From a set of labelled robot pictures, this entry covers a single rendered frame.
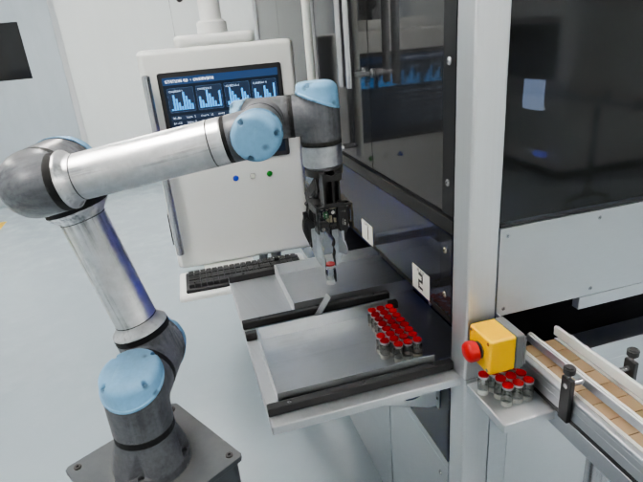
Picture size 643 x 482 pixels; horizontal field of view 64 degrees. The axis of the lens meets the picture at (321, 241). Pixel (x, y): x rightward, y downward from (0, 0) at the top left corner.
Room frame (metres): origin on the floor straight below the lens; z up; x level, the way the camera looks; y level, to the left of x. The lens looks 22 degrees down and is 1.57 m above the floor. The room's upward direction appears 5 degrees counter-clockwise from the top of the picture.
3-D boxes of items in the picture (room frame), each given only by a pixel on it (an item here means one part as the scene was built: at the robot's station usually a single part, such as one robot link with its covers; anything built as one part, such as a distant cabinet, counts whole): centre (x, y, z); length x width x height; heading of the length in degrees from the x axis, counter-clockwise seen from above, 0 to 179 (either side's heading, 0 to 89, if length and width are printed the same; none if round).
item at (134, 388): (0.82, 0.38, 0.96); 0.13 x 0.12 x 0.14; 1
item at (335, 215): (0.94, -0.02, 1.27); 0.09 x 0.08 x 0.12; 14
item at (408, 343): (1.03, -0.15, 0.90); 0.18 x 0.02 x 0.05; 14
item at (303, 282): (1.35, -0.05, 0.90); 0.34 x 0.26 x 0.04; 104
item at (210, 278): (1.62, 0.27, 0.82); 0.40 x 0.14 x 0.02; 103
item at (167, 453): (0.81, 0.38, 0.84); 0.15 x 0.15 x 0.10
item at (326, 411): (1.17, -0.02, 0.87); 0.70 x 0.48 x 0.02; 14
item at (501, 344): (0.81, -0.31, 1.00); 0.08 x 0.07 x 0.07; 104
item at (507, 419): (0.81, -0.35, 0.87); 0.14 x 0.13 x 0.02; 104
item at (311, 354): (1.00, -0.02, 0.90); 0.34 x 0.26 x 0.04; 104
